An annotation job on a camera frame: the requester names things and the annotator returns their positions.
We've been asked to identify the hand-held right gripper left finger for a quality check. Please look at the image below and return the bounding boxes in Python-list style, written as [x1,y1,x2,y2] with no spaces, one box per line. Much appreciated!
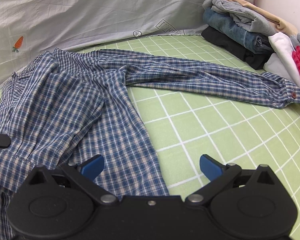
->
[27,154,118,207]

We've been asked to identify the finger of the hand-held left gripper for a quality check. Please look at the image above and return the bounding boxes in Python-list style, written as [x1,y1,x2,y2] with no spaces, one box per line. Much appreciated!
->
[0,133,11,148]

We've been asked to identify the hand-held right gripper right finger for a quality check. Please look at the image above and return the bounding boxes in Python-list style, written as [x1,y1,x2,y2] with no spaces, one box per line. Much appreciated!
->
[185,154,278,206]

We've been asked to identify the blue plaid shirt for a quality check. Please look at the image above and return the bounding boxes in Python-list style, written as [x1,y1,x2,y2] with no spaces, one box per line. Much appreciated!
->
[0,48,300,240]

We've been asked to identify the green grid mat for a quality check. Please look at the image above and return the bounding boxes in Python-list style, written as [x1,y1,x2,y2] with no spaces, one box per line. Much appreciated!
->
[0,34,300,240]

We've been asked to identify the black folded garment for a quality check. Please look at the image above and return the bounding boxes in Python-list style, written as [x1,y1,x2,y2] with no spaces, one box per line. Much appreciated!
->
[201,27,275,70]

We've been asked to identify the white garment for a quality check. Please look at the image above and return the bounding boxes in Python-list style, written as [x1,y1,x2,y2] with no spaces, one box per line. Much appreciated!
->
[263,32,300,117]

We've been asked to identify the folded blue jeans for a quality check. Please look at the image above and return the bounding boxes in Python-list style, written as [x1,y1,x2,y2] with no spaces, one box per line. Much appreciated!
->
[203,7,274,54]

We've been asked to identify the grey printed bed sheet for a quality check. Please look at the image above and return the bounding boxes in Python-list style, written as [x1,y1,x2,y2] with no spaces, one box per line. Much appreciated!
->
[0,0,259,93]

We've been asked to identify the grey folded garment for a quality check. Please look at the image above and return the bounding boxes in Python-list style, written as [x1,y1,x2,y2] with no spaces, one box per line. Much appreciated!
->
[202,0,277,37]

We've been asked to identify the beige folded garment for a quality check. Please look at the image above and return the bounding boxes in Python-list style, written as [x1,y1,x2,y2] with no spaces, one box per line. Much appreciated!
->
[222,0,299,35]

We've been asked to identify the white board panel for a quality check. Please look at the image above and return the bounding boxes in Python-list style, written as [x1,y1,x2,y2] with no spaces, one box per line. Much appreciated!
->
[252,0,300,37]

